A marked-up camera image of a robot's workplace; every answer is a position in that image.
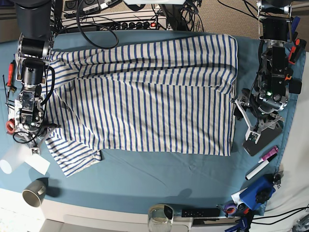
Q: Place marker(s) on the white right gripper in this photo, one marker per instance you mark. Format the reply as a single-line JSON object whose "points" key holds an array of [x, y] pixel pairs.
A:
{"points": [[34, 140]]}

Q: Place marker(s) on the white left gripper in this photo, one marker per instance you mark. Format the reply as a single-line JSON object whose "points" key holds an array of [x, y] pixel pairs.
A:
{"points": [[267, 121]]}

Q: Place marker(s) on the blue white striped T-shirt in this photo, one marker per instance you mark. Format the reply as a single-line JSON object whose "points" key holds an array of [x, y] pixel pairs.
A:
{"points": [[167, 96]]}

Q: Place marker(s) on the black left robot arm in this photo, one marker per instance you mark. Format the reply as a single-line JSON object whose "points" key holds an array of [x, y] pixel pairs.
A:
{"points": [[269, 94]]}

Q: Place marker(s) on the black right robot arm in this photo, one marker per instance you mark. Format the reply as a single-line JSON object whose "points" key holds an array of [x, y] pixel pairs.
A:
{"points": [[35, 21]]}

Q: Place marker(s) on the translucent white plastic cup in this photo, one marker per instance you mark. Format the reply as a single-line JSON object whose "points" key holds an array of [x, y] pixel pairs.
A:
{"points": [[14, 157]]}

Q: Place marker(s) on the smartphone in clear case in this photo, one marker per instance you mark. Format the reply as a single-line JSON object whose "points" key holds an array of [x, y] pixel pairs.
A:
{"points": [[267, 136]]}

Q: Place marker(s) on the red tape roll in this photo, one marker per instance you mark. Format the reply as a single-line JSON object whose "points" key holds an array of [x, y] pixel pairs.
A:
{"points": [[10, 126]]}

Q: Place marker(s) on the grey metal mug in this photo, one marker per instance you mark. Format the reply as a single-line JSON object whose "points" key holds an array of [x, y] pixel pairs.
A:
{"points": [[35, 193]]}

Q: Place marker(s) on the pink marker pen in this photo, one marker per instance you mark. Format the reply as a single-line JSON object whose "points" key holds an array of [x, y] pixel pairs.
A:
{"points": [[270, 153]]}

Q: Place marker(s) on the white board marker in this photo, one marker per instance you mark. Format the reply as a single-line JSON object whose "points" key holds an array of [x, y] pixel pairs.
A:
{"points": [[261, 166]]}

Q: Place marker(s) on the black square box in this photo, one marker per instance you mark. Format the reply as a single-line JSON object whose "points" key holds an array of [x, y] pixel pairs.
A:
{"points": [[295, 86]]}

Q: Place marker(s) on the blue clamp tool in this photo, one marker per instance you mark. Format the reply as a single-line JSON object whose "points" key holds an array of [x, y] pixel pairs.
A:
{"points": [[257, 193]]}

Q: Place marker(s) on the blue table cloth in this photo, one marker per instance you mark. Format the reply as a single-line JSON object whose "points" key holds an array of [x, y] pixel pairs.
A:
{"points": [[133, 181]]}

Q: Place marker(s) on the purple tape roll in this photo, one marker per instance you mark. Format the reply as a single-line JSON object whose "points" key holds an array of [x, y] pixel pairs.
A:
{"points": [[230, 209]]}

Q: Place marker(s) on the black remote control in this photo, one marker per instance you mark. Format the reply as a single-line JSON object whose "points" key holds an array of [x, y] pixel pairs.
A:
{"points": [[200, 212]]}

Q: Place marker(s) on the black power strip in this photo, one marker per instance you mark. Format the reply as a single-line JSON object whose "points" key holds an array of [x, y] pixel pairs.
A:
{"points": [[131, 25]]}

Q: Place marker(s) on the clear glass jar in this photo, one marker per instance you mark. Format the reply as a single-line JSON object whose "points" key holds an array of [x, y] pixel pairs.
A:
{"points": [[160, 218]]}

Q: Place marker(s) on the black cable tie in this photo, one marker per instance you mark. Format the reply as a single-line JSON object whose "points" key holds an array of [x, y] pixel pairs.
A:
{"points": [[6, 92]]}

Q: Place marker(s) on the red handled screwdriver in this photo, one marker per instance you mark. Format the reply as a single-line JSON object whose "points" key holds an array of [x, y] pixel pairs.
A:
{"points": [[10, 86]]}

